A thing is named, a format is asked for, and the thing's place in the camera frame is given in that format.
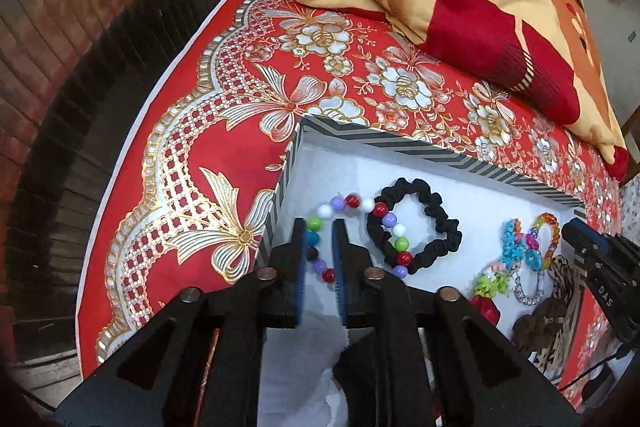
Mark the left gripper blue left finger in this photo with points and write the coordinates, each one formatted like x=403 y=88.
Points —
x=286 y=302

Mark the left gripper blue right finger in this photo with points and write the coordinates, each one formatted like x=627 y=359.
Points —
x=350 y=260

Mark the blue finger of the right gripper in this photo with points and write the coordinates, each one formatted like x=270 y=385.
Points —
x=588 y=244

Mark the striped white tray box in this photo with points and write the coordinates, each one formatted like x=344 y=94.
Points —
x=334 y=170

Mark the brown lace hair bow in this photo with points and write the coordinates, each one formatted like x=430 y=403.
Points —
x=545 y=335

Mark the black thin scrunchie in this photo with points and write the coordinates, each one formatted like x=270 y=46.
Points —
x=411 y=228

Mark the wooden chair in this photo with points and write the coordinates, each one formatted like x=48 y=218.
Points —
x=631 y=134

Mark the dark red satin bow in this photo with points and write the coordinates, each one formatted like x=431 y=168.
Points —
x=486 y=308

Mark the light blue fluffy scrunchie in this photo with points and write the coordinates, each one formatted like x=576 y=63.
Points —
x=297 y=372

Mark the red floral bedspread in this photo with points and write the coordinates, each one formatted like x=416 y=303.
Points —
x=195 y=185

